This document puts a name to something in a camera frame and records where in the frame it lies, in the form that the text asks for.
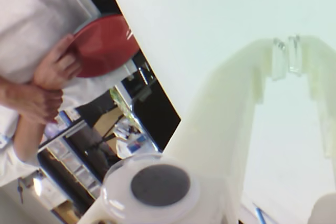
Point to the orange plate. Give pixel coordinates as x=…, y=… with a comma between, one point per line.
x=105, y=48

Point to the person right forearm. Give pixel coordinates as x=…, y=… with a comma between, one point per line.
x=27, y=140

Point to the person left hand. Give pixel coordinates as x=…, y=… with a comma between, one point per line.
x=44, y=106

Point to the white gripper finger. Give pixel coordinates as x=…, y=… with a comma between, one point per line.
x=325, y=77
x=210, y=129

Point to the person right hand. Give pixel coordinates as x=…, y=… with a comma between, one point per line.
x=52, y=69

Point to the hanging key bunch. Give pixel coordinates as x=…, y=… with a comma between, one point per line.
x=20, y=190

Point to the black flat screen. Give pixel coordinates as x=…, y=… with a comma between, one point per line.
x=157, y=113

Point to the person left forearm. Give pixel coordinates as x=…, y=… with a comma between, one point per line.
x=13, y=95

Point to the shelf with clear drawers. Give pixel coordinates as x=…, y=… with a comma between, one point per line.
x=76, y=166

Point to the person in white shirt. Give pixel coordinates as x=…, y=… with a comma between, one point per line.
x=39, y=11

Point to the tan panel with black frame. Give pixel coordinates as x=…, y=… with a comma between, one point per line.
x=107, y=121

